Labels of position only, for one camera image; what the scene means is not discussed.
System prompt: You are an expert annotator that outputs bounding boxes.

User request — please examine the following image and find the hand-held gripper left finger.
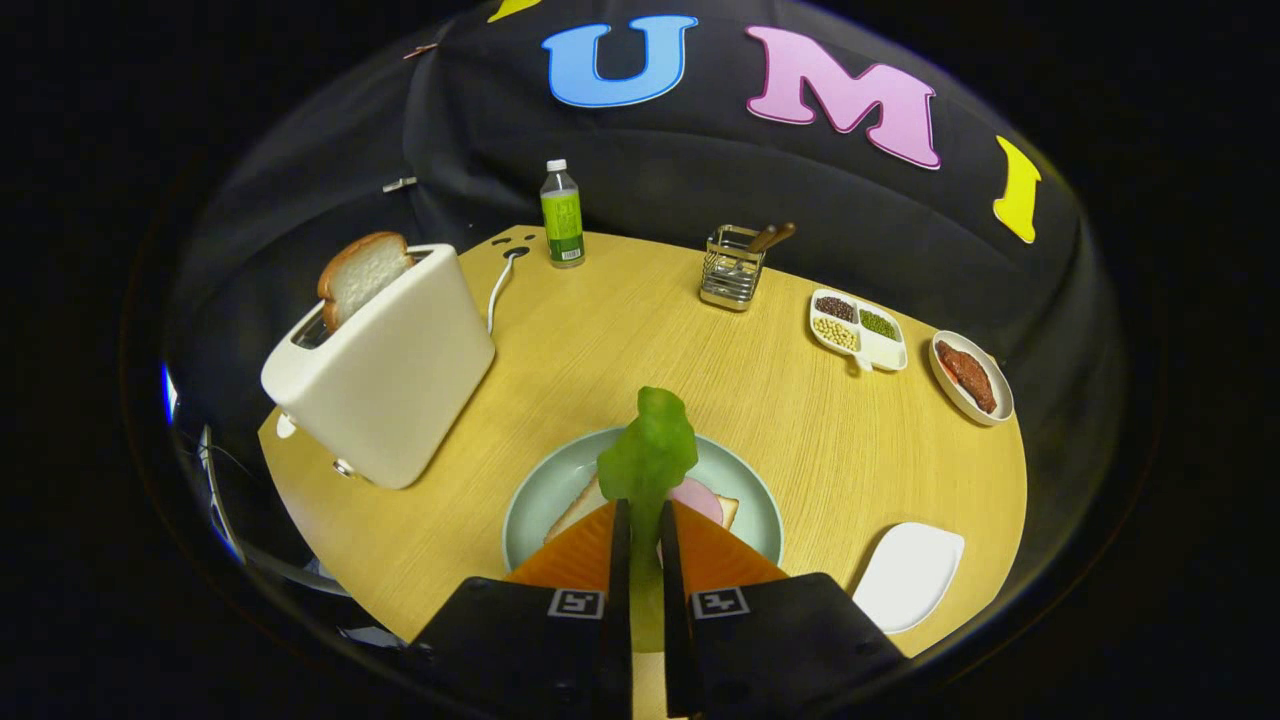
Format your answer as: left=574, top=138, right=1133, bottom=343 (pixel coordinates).
left=405, top=498, right=633, bottom=720

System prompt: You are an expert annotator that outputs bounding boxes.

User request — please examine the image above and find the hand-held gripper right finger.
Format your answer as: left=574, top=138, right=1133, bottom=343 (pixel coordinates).
left=658, top=498, right=906, bottom=720

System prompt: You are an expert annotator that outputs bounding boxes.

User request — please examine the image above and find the green lettuce leaf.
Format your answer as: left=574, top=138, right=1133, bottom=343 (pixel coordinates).
left=597, top=386, right=699, bottom=651

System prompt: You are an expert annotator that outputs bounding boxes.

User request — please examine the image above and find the toasted bread slice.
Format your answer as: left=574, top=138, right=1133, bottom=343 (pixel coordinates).
left=317, top=231, right=414, bottom=332

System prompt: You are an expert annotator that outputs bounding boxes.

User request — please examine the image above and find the bread slice with ham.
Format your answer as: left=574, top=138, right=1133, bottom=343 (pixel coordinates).
left=545, top=475, right=741, bottom=546

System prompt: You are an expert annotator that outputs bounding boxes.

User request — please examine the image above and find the pink ham slice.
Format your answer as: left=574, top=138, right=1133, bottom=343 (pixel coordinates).
left=668, top=477, right=725, bottom=526

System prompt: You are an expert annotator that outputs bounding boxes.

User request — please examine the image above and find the light green plate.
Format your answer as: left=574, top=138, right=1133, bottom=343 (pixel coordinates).
left=502, top=427, right=784, bottom=573

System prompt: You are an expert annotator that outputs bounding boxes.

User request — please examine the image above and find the white rounded rectangular plate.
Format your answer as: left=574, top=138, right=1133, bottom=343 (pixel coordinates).
left=852, top=522, right=966, bottom=635

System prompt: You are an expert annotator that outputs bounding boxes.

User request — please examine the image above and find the white toaster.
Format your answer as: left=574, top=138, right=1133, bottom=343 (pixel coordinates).
left=261, top=243, right=497, bottom=490

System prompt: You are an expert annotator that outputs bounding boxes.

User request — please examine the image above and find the white divided bean dish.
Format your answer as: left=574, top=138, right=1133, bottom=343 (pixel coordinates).
left=808, top=288, right=909, bottom=374

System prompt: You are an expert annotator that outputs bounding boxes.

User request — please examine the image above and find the white round meat plate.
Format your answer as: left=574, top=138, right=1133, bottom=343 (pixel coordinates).
left=929, top=330, right=1015, bottom=427

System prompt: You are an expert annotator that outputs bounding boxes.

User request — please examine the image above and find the red meat piece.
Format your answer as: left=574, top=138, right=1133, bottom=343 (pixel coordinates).
left=936, top=340, right=999, bottom=414

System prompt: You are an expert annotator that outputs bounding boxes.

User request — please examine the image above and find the green label water bottle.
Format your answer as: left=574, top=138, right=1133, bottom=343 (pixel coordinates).
left=540, top=159, right=587, bottom=269

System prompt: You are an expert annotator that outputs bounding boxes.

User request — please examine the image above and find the black backdrop cloth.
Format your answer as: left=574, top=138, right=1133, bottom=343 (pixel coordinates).
left=165, top=0, right=1126, bottom=561

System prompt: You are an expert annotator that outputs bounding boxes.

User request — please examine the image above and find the metal wire utensil holder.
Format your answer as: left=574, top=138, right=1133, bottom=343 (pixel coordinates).
left=699, top=225, right=767, bottom=312

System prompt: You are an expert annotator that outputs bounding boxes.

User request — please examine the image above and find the white toaster cable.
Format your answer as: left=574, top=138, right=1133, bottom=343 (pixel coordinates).
left=486, top=250, right=521, bottom=336

